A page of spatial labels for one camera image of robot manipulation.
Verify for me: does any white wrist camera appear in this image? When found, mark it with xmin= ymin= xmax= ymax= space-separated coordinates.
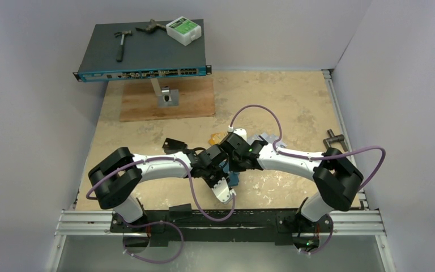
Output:
xmin=211 ymin=178 xmax=236 ymax=205
xmin=228 ymin=127 xmax=247 ymax=140

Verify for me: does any orange credit card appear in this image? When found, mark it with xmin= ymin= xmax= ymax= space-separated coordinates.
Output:
xmin=208 ymin=133 xmax=226 ymax=146

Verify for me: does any black credit card stack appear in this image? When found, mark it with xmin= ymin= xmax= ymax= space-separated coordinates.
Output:
xmin=162 ymin=138 xmax=187 ymax=154

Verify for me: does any brown wooden board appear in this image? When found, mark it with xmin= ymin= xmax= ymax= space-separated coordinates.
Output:
xmin=120 ymin=78 xmax=216 ymax=122

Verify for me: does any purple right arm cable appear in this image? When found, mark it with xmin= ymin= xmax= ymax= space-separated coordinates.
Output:
xmin=228 ymin=104 xmax=387 ymax=256

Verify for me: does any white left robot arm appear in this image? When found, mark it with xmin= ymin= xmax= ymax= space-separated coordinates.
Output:
xmin=86 ymin=145 xmax=235 ymax=232

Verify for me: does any dark metal clamp tool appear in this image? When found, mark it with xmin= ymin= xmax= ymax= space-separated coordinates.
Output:
xmin=135 ymin=19 xmax=167 ymax=34

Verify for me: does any white green plastic box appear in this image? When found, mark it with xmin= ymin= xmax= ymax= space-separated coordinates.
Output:
xmin=165 ymin=16 xmax=203 ymax=46

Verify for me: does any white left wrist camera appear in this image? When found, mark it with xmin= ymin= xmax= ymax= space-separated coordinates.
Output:
xmin=211 ymin=178 xmax=236 ymax=205

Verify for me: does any grey metal pipe handle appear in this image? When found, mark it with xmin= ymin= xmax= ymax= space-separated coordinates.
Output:
xmin=323 ymin=129 xmax=349 ymax=152

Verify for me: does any black block on base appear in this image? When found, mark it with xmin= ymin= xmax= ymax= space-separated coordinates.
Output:
xmin=168 ymin=203 xmax=193 ymax=220

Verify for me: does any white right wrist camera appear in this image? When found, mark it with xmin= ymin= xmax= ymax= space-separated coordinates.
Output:
xmin=228 ymin=127 xmax=247 ymax=140

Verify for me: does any grey metal stand bracket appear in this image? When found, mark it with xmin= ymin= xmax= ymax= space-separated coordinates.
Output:
xmin=151 ymin=78 xmax=180 ymax=108

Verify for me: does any black handled hammer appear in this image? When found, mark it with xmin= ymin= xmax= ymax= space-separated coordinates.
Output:
xmin=114 ymin=30 xmax=133 ymax=62

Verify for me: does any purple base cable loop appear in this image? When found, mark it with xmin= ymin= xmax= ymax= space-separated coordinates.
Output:
xmin=122 ymin=220 xmax=186 ymax=264

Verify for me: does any blue network switch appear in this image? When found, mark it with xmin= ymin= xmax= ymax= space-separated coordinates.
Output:
xmin=73 ymin=22 xmax=212 ymax=82

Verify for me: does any blue leather card holder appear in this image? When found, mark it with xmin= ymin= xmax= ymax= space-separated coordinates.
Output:
xmin=227 ymin=172 xmax=239 ymax=187

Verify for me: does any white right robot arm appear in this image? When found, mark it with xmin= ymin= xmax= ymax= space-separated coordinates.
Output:
xmin=219 ymin=133 xmax=364 ymax=231

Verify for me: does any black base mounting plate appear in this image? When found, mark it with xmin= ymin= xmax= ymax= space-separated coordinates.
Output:
xmin=110 ymin=209 xmax=333 ymax=249

